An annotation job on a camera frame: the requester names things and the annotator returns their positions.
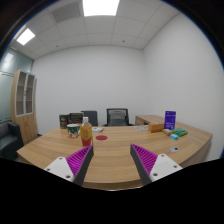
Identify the upright purple box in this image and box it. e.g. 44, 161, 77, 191
163, 110, 177, 131

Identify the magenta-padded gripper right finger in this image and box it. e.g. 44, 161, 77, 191
129, 143, 184, 186

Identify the tall dark brown box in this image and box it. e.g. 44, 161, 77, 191
58, 114, 70, 130

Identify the white ceiling light panel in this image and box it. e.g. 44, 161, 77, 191
16, 27, 36, 46
82, 0, 121, 17

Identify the green and white mug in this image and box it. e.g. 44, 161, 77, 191
66, 123, 82, 139

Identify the yellow tea drink bottle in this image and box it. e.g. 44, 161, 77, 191
80, 116, 93, 148

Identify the small orange box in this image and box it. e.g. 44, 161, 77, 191
147, 123, 165, 134

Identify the grey ceiling air vent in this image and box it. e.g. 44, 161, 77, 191
51, 1, 83, 24

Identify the small green box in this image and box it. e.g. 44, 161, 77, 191
172, 127, 189, 138

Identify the dark grey office chair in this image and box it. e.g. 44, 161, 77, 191
80, 110, 99, 127

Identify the wooden side desk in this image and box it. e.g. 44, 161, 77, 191
134, 114, 166, 127

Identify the white round-print paper sheet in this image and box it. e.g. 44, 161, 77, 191
135, 124, 150, 132

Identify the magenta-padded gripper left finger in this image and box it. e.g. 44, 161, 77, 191
43, 145, 95, 187

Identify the black mesh office chair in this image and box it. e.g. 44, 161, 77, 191
102, 107, 134, 127

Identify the flat black box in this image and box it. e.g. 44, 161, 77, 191
67, 112, 84, 125

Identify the wooden shelf cabinet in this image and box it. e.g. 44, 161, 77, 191
10, 69, 38, 145

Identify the black leather sofa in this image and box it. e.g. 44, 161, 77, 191
0, 121, 24, 160

